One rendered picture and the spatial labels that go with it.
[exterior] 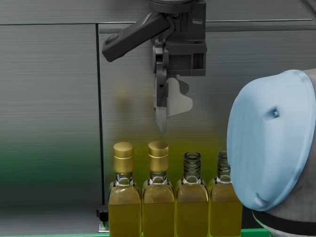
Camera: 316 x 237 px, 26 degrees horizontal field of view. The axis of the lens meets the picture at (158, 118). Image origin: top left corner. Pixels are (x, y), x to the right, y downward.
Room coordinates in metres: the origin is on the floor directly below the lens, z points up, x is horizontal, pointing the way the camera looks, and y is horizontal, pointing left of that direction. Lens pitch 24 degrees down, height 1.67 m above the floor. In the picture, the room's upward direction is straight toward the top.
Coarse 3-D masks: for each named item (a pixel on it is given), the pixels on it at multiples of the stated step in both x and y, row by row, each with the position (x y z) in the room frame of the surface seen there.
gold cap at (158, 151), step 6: (150, 144) 1.03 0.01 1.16; (156, 144) 1.03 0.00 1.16; (162, 144) 1.03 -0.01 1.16; (150, 150) 1.01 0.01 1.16; (156, 150) 1.01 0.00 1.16; (162, 150) 1.01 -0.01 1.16; (150, 156) 1.01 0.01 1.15; (156, 156) 1.01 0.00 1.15; (162, 156) 1.01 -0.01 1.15; (150, 162) 1.01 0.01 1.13; (156, 162) 1.01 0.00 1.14; (162, 162) 1.01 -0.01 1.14; (150, 168) 1.01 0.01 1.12; (156, 168) 1.01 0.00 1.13; (162, 168) 1.01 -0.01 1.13; (168, 168) 1.02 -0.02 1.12
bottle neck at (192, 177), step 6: (186, 156) 1.02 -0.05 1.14; (192, 156) 1.04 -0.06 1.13; (198, 156) 1.02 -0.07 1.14; (186, 162) 1.02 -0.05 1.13; (192, 162) 1.01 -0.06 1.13; (198, 162) 1.02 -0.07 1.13; (186, 168) 1.02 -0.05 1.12; (192, 168) 1.01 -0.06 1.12; (198, 168) 1.02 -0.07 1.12; (186, 174) 1.02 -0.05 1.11; (192, 174) 1.01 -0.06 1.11; (198, 174) 1.02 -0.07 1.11; (186, 180) 1.02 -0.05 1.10; (192, 180) 1.01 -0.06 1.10; (198, 180) 1.02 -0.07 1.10
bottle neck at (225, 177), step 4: (220, 152) 1.04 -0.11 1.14; (224, 152) 1.04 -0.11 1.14; (220, 156) 1.02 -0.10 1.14; (224, 156) 1.04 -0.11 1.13; (220, 160) 1.02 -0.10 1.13; (224, 160) 1.02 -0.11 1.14; (220, 164) 1.02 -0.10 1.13; (224, 164) 1.02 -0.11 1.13; (220, 168) 1.02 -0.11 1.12; (224, 168) 1.01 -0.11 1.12; (228, 168) 1.01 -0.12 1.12; (220, 172) 1.02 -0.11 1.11; (224, 172) 1.01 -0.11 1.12; (228, 172) 1.01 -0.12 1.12; (220, 176) 1.02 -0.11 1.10; (224, 176) 1.02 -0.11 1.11; (228, 176) 1.02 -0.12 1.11; (220, 180) 1.02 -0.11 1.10; (224, 180) 1.02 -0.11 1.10; (228, 180) 1.02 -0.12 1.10
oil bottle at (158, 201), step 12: (168, 180) 1.03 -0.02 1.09; (144, 192) 1.01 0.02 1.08; (156, 192) 1.00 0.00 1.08; (168, 192) 1.00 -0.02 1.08; (144, 204) 1.00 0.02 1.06; (156, 204) 1.00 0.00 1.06; (168, 204) 1.00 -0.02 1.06; (144, 216) 1.00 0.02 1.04; (156, 216) 1.00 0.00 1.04; (168, 216) 1.00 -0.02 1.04; (144, 228) 1.00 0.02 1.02; (156, 228) 1.00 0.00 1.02; (168, 228) 1.00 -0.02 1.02
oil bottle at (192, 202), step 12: (180, 180) 1.03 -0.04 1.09; (204, 180) 1.04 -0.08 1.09; (180, 192) 1.00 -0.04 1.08; (192, 192) 1.00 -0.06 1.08; (204, 192) 1.00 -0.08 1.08; (180, 204) 1.00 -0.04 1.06; (192, 204) 1.00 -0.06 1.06; (204, 204) 1.00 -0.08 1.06; (180, 216) 1.00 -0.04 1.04; (192, 216) 1.00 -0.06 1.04; (204, 216) 1.00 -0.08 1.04; (180, 228) 1.00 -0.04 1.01; (192, 228) 1.00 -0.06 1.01; (204, 228) 1.00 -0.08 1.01
